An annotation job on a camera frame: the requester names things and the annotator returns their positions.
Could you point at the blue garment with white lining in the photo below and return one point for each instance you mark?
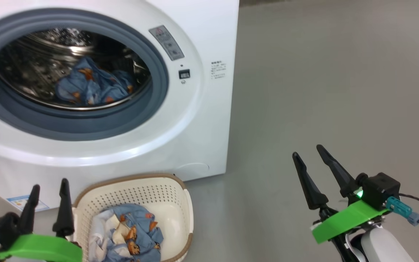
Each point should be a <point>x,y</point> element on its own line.
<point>136,233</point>

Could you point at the cream perforated laundry basket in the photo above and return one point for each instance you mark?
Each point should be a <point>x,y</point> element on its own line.
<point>173,203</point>

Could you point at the grey warning sticker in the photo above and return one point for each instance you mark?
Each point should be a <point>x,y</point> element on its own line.
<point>166,42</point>

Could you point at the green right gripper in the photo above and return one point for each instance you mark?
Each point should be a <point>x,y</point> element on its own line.
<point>351,218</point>

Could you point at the blue energy label sticker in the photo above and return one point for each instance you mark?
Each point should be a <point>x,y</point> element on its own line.
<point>27,203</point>

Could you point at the printed text label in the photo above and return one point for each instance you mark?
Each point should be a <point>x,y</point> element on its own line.
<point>218,70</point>

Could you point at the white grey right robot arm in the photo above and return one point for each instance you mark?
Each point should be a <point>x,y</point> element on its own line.
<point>384,243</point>

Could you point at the black door latch socket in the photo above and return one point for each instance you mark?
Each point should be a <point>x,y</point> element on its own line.
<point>184,74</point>

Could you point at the round drain filter cover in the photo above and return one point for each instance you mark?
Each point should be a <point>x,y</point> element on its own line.
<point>193,171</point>

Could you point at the blue garment with orange print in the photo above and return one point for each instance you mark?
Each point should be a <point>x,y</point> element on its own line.
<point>93,85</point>

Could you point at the white front-load washing machine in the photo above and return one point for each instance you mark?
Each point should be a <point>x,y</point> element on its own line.
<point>195,127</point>

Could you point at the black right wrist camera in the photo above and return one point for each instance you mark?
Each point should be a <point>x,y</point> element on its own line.
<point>380,189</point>

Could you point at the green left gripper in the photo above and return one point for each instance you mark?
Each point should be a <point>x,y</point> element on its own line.
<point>42,249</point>

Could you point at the perforated steel washer drum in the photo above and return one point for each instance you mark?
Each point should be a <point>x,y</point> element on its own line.
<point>27,69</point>

